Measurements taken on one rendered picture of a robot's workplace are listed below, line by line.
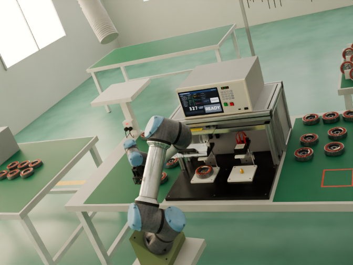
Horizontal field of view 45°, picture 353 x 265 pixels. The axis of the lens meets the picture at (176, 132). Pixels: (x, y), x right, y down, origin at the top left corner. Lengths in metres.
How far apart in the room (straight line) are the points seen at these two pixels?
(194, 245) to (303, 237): 1.20
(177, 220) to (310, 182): 0.83
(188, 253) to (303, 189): 0.71
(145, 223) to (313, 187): 0.96
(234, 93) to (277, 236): 1.25
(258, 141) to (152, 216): 1.06
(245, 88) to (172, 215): 0.88
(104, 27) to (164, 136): 1.63
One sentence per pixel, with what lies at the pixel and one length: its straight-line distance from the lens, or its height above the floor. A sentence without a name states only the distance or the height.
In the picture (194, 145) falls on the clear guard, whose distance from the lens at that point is 2.43.
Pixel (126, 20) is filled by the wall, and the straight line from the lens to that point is 9.97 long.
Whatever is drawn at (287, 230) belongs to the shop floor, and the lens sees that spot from 3.31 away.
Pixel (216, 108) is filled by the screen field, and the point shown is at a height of 1.16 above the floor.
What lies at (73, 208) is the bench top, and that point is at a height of 0.73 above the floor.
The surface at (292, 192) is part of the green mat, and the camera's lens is 2.39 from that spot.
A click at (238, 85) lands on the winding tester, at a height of 1.29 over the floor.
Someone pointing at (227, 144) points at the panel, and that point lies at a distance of 2.80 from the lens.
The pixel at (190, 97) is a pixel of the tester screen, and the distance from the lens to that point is 2.57.
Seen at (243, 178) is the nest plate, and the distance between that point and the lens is 2.53.
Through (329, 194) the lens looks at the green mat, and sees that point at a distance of 2.34.
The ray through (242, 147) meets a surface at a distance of 2.55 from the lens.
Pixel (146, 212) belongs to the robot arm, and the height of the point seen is 1.11.
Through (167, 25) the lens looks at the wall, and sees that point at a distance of 9.57.
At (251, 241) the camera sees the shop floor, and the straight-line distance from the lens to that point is 3.29.
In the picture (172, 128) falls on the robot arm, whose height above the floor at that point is 1.36.
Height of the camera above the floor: 2.16
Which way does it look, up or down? 25 degrees down
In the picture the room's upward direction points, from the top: 19 degrees counter-clockwise
